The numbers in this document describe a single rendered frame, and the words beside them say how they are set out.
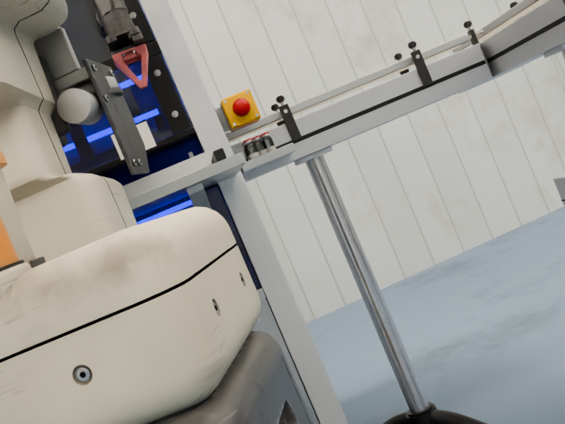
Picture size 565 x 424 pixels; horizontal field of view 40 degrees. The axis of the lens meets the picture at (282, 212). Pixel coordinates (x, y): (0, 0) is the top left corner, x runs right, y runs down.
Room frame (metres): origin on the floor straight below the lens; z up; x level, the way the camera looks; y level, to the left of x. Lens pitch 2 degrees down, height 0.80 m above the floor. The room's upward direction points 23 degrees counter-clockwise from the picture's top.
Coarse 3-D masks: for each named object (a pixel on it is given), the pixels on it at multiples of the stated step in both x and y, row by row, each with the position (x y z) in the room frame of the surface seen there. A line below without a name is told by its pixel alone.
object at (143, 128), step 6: (138, 126) 1.72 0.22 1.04; (144, 126) 1.72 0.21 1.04; (144, 132) 1.72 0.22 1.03; (150, 132) 1.72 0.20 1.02; (114, 138) 1.72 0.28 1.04; (144, 138) 1.72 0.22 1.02; (150, 138) 1.72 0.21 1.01; (114, 144) 1.72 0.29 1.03; (150, 144) 1.72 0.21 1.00; (120, 150) 1.72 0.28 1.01; (120, 156) 1.72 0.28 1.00
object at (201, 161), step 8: (192, 160) 1.47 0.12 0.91; (200, 160) 1.47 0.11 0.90; (208, 160) 1.48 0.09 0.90; (168, 168) 1.47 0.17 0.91; (176, 168) 1.47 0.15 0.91; (184, 168) 1.47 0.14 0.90; (192, 168) 1.47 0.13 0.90; (200, 168) 1.47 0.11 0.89; (152, 176) 1.46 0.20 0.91; (160, 176) 1.47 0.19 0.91; (168, 176) 1.47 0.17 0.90; (176, 176) 1.47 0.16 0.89; (128, 184) 1.46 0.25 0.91; (136, 184) 1.46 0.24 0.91; (144, 184) 1.46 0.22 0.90; (152, 184) 1.46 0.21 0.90; (160, 184) 1.46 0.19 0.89; (128, 192) 1.46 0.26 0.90; (136, 192) 1.46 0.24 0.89; (144, 192) 1.46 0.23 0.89
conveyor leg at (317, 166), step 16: (304, 160) 1.88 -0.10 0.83; (320, 160) 1.91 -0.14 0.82; (320, 176) 1.91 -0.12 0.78; (320, 192) 1.91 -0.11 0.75; (336, 192) 1.91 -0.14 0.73; (336, 208) 1.91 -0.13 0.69; (336, 224) 1.91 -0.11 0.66; (352, 240) 1.91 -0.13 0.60; (352, 256) 1.91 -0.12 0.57; (352, 272) 1.92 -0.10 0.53; (368, 272) 1.91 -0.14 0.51; (368, 288) 1.91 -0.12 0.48; (368, 304) 1.91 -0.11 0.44; (384, 304) 1.92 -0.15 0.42; (384, 320) 1.91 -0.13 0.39; (384, 336) 1.91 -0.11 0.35; (400, 352) 1.91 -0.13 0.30; (400, 368) 1.91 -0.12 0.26; (400, 384) 1.92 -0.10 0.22; (416, 384) 1.91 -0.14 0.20; (416, 400) 1.91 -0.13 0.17
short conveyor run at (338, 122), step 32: (416, 64) 1.89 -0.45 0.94; (448, 64) 1.91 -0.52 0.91; (480, 64) 1.92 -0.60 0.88; (320, 96) 1.90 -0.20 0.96; (352, 96) 1.88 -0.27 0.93; (384, 96) 1.89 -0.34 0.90; (416, 96) 1.90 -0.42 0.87; (448, 96) 1.96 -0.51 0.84; (256, 128) 1.89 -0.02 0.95; (288, 128) 1.85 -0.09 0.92; (320, 128) 1.87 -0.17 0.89; (352, 128) 1.88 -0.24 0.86; (288, 160) 1.86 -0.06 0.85
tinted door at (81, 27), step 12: (72, 0) 1.73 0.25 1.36; (84, 0) 1.73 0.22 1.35; (72, 12) 1.73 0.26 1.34; (84, 12) 1.73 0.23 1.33; (96, 12) 1.73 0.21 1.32; (72, 24) 1.73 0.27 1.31; (84, 24) 1.73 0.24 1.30; (96, 24) 1.73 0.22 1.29; (72, 36) 1.73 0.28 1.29; (84, 36) 1.73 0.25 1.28; (96, 36) 1.73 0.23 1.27; (72, 48) 1.73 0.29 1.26; (84, 48) 1.73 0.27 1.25; (96, 48) 1.73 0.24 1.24; (108, 48) 1.73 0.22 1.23; (96, 60) 1.73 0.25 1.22
